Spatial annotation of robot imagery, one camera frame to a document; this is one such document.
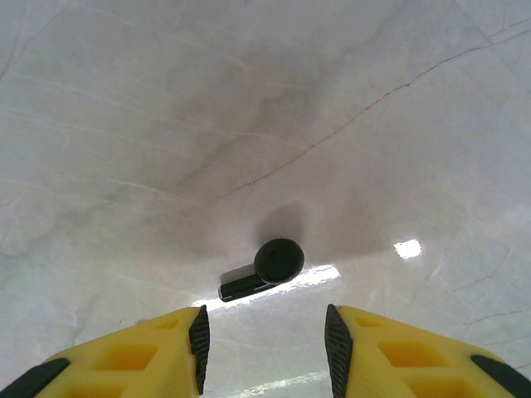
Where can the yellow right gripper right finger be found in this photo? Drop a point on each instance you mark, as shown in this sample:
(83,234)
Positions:
(415,360)

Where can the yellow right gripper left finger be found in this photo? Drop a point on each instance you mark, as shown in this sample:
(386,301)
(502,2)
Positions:
(124,360)

